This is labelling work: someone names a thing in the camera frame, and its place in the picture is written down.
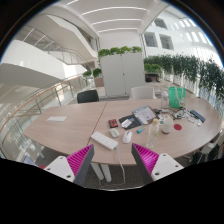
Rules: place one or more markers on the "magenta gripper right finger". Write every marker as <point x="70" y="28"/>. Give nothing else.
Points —
<point x="153" y="166"/>

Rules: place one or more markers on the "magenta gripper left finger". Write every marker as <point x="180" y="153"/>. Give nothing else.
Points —
<point x="73" y="167"/>

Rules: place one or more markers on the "clear plastic water bottle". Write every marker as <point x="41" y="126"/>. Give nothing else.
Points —
<point x="152" y="133"/>

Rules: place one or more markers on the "blue marker pen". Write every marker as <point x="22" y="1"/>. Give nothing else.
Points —
<point x="140" y="129"/>

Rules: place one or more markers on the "white power strip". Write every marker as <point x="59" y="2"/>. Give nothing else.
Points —
<point x="104" y="140"/>

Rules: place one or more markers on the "white computer mouse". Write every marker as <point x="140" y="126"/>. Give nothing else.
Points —
<point x="127" y="137"/>

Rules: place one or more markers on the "white paper cup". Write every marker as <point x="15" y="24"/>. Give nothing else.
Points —
<point x="167" y="125"/>

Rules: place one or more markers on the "red round lid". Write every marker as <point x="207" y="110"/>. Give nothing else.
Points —
<point x="177" y="127"/>

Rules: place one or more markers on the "black notebook with card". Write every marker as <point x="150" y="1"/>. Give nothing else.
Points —
<point x="129" y="122"/>

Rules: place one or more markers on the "small white green device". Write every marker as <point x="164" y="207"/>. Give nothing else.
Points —
<point x="114" y="132"/>

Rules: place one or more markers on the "tablet with papers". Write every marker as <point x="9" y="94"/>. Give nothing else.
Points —
<point x="144" y="114"/>

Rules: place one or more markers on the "white paper sheet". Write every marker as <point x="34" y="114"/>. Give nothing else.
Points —
<point x="56" y="118"/>

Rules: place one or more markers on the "black red small box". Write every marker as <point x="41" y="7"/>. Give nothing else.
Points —
<point x="113" y="123"/>

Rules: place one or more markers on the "glass balcony railing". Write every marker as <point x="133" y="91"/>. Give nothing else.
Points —
<point x="14" y="145"/>

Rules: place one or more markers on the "black phone at edge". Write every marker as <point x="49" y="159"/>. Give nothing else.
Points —
<point x="197" y="115"/>

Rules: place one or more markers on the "clear bottle near bag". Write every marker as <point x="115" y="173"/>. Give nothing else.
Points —
<point x="164" y="100"/>

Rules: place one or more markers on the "black office chair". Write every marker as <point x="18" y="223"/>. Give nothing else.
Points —
<point x="87" y="96"/>

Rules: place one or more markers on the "white office chair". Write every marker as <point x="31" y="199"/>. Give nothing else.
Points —
<point x="142" y="92"/>

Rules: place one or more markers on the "green tote bag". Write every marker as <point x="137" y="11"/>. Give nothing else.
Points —
<point x="177" y="97"/>

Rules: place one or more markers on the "hedge planter row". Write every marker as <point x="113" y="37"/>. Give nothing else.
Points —
<point x="208" y="73"/>

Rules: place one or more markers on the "white cabinet with plants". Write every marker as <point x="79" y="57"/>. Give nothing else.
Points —
<point x="122" y="69"/>

